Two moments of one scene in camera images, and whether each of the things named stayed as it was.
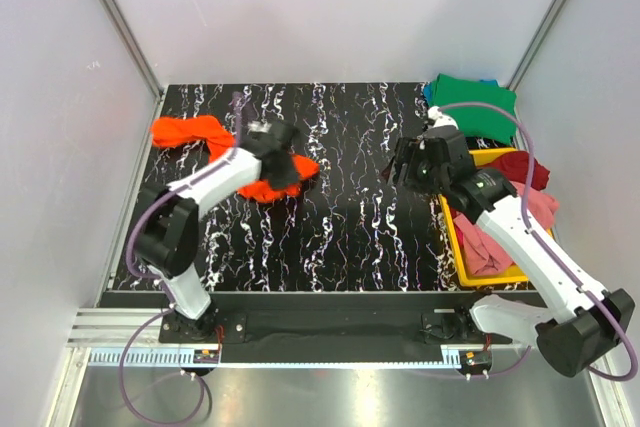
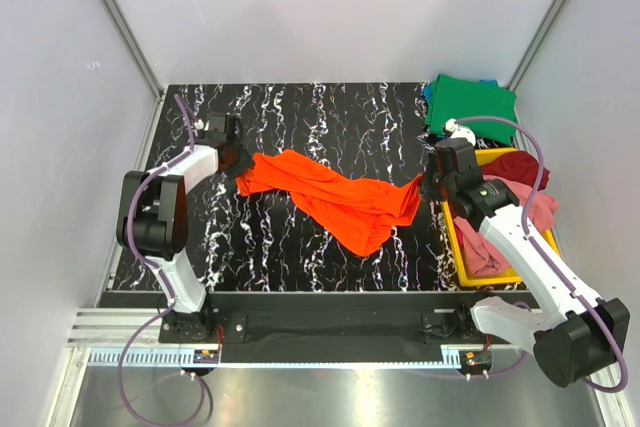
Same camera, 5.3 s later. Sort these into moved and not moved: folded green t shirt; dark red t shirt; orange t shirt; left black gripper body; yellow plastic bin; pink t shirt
Moved: left black gripper body; orange t shirt
Not moved: folded green t shirt; yellow plastic bin; pink t shirt; dark red t shirt
